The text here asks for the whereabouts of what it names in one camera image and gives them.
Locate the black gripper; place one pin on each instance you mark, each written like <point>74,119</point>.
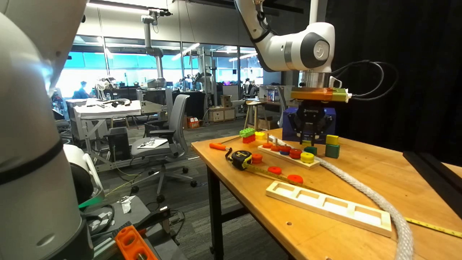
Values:
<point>312,115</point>

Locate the small yellow block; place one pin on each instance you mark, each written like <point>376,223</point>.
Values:
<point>307,143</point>

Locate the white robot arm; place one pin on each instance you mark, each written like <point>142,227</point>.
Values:
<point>39,217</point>

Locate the teal round block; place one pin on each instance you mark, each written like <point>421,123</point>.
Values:
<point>311,149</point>

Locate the yellow block on green stack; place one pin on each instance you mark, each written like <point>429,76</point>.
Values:
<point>333,139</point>

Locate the orange cylinder block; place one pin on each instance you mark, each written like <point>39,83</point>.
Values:
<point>256,158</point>

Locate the white peg board with rings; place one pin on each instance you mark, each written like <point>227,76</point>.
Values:
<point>294,155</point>

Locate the yellow lego brick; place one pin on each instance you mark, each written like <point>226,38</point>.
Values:
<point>262,136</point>

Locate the red disc right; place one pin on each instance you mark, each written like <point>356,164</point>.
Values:
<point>295,180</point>

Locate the red disc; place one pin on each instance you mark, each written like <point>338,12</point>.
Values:
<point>275,169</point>
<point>295,180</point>

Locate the red disc left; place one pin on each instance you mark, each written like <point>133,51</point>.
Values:
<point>275,169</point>

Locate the green lego brick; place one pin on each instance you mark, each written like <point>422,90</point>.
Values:
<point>247,132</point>

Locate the red lego brick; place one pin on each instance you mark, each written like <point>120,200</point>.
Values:
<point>249,139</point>

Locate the wooden dowel stick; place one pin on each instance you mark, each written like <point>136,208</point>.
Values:
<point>268,175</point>

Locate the black tape measure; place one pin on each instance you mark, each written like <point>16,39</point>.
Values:
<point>240,159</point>

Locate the white wooden slotted tray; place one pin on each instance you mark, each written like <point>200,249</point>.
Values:
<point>341,210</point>

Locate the long black bar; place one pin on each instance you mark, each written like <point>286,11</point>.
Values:
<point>439,177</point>

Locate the grey office chair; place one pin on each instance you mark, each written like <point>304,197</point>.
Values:
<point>164,143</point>

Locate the orange tool foreground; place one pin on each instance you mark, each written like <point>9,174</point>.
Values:
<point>133,246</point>

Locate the wrist camera with wood mount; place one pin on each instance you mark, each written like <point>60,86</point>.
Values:
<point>322,94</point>

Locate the orange handled screwdriver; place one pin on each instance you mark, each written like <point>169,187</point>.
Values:
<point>221,145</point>

